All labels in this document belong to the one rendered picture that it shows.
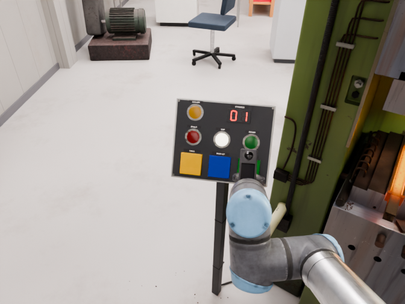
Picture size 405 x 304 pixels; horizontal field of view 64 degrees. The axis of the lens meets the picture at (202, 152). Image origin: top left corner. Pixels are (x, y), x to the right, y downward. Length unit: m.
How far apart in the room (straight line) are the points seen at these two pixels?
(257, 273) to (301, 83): 0.74
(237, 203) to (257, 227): 0.06
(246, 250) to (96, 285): 1.49
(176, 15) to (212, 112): 5.23
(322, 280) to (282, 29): 4.19
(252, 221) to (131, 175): 2.08
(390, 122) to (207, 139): 0.84
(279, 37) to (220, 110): 3.63
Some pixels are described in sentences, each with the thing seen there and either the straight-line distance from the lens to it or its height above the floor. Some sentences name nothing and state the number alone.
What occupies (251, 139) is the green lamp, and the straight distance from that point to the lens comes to 1.12.
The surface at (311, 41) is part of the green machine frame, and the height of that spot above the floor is 1.37.
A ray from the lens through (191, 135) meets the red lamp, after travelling 1.13.
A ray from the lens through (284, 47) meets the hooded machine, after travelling 4.75.
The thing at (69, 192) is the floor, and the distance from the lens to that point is 2.68.
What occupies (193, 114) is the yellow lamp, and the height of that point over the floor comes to 1.16.
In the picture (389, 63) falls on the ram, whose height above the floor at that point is 1.40.
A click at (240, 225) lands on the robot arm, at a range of 0.67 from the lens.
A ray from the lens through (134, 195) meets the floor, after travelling 2.52.
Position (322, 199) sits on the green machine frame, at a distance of 1.48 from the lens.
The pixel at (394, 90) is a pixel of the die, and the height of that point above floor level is 1.33.
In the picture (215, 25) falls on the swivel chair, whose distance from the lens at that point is 4.37.
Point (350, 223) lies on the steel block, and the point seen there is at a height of 0.87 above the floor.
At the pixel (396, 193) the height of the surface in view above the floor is 1.01.
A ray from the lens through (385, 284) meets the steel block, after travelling 1.40.
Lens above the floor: 1.72
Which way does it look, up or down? 37 degrees down
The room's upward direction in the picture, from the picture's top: 1 degrees clockwise
